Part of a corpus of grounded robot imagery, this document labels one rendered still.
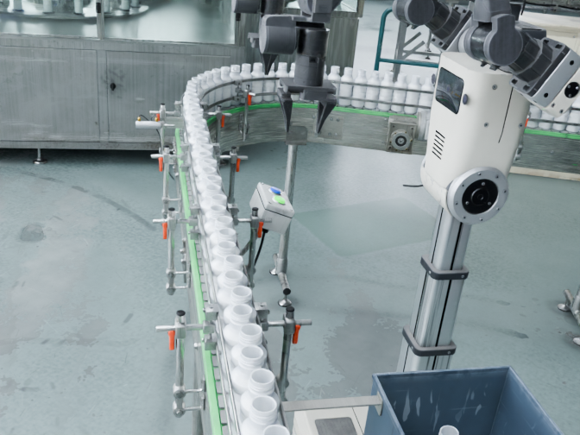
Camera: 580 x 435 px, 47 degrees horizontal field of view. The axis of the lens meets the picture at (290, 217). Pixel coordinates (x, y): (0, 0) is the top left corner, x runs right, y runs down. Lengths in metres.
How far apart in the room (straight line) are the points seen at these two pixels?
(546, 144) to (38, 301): 2.45
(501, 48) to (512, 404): 0.74
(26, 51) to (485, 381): 3.81
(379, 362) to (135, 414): 1.08
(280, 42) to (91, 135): 3.64
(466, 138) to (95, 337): 2.00
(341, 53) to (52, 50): 3.17
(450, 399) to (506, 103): 0.68
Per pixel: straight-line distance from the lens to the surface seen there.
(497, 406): 1.59
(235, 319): 1.15
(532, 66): 1.46
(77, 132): 4.81
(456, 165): 1.67
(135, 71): 4.66
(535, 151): 3.16
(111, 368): 2.91
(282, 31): 1.25
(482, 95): 1.60
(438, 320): 1.93
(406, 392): 1.46
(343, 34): 6.80
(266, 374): 1.03
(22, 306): 3.36
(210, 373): 1.28
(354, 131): 3.05
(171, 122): 2.40
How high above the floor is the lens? 1.80
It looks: 25 degrees down
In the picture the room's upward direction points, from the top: 5 degrees clockwise
